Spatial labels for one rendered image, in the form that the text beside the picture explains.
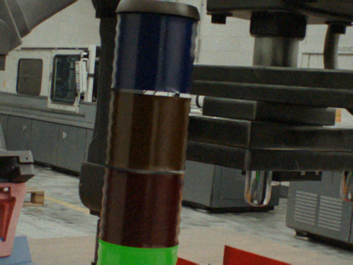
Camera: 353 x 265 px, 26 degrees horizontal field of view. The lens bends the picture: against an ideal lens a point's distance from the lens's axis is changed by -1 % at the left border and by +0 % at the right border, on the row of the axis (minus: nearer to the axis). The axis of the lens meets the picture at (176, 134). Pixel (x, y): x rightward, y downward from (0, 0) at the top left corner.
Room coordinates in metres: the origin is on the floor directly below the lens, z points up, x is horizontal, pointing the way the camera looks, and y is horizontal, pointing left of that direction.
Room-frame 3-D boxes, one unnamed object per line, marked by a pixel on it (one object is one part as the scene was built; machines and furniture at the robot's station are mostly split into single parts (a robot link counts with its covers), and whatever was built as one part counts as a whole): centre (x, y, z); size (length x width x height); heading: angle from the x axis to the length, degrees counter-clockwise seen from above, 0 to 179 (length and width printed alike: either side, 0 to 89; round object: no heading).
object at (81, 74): (9.50, 1.21, 1.27); 0.23 x 0.18 x 0.38; 128
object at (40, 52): (10.94, 1.69, 1.24); 2.95 x 0.98 x 0.90; 38
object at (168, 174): (0.36, 0.01, 1.10); 0.04 x 0.04 x 0.03
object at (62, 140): (9.95, 0.90, 0.49); 5.51 x 1.02 x 0.97; 38
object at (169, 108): (0.36, 0.01, 1.14); 0.04 x 0.04 x 0.03
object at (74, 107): (9.89, 1.52, 1.21); 0.86 x 0.10 x 0.79; 38
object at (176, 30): (0.36, 0.01, 1.17); 0.04 x 0.04 x 0.03
